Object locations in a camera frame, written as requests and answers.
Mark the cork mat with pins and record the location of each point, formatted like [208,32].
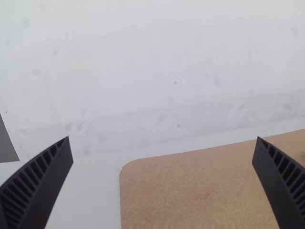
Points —
[190,190]

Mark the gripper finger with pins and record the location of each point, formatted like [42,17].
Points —
[33,190]
[283,188]

